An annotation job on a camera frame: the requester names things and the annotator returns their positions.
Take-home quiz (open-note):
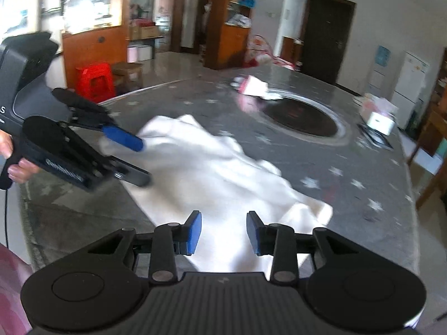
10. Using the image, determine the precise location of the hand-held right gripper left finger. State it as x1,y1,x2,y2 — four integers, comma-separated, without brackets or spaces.
87,210,202,286

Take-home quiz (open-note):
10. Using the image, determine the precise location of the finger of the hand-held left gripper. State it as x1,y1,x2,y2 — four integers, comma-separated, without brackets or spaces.
104,156,152,187
69,109,144,153

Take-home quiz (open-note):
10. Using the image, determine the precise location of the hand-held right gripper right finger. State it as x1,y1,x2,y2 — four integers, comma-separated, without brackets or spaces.
246,211,362,286

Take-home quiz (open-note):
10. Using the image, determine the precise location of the cream garment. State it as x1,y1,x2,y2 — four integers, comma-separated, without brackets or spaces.
99,113,334,273

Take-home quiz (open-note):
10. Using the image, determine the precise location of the person's left hand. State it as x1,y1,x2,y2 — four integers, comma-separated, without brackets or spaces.
0,131,40,183

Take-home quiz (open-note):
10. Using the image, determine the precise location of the red plastic stool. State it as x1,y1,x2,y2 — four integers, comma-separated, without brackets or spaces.
75,63,116,103

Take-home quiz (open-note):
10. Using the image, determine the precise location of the small wooden stool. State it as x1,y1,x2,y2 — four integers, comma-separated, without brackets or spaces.
112,62,144,91

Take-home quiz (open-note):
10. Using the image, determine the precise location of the wooden partition shelf cabinet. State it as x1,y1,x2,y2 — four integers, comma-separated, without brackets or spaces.
35,0,133,93

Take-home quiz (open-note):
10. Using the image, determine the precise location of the round black built-in cooktop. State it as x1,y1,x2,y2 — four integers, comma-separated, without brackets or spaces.
256,92,350,147

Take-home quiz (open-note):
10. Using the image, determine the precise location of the brown interior door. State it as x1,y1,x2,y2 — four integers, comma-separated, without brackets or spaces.
155,0,187,53

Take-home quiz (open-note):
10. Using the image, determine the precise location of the tall wooden shelf cabinet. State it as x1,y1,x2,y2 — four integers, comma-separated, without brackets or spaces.
203,0,261,70

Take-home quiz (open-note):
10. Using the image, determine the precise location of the pink white small cloth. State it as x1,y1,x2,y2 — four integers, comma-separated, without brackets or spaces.
230,75,285,102

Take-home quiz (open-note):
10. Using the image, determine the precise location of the black flat device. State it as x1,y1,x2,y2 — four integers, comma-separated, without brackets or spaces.
357,123,395,151

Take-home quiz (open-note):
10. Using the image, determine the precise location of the pink mesh folding cover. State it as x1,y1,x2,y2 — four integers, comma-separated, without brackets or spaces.
244,35,297,70

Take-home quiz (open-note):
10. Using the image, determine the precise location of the person's pink clothing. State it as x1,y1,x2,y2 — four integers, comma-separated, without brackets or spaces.
0,242,37,335

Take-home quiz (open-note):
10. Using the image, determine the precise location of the white pink tissue pack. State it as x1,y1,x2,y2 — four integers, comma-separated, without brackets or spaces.
360,96,399,135

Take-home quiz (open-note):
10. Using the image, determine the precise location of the small wooden cabinet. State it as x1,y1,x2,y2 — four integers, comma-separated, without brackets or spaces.
281,37,304,64

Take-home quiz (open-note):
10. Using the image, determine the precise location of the white water dispenser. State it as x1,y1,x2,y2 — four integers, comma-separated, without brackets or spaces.
367,45,392,96

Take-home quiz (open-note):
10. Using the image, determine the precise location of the dark wooden door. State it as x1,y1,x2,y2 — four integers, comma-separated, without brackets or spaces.
300,0,357,85

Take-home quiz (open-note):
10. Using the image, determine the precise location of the wooden console table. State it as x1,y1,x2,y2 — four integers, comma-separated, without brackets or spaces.
407,101,447,210

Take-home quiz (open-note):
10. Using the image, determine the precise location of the white fridge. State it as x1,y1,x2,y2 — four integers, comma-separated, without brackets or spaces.
394,52,431,131

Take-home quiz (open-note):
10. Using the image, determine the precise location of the wooden glass display cabinet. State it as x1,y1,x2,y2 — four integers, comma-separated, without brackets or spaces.
429,47,447,112

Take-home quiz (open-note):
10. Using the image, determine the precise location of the black cable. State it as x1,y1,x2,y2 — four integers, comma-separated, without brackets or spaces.
3,188,9,248

